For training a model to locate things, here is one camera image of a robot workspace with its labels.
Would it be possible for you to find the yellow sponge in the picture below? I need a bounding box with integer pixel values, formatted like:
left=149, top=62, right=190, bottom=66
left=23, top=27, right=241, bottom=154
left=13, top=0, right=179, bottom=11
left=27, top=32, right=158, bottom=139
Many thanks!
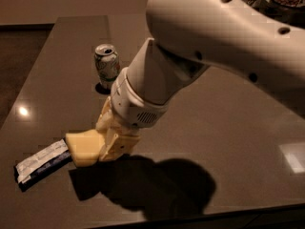
left=65, top=129, right=105, bottom=167

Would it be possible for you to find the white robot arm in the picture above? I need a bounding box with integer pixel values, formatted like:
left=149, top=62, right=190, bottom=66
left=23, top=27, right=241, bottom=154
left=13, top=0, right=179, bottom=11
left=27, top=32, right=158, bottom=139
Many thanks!
left=96, top=0, right=305, bottom=161

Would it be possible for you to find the blueberry rxbar wrapper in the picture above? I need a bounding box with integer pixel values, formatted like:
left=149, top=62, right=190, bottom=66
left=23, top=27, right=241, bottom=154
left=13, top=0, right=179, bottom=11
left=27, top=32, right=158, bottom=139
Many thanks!
left=13, top=139, right=71, bottom=192

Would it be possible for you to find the green soda can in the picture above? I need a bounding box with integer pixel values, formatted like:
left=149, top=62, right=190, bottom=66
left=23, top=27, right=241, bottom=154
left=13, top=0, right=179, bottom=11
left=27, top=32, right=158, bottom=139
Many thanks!
left=94, top=44, right=121, bottom=90

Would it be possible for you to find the glass jar black lid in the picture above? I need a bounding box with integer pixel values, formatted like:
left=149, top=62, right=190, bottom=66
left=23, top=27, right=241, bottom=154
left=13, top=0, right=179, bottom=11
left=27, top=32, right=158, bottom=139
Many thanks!
left=259, top=1, right=305, bottom=29

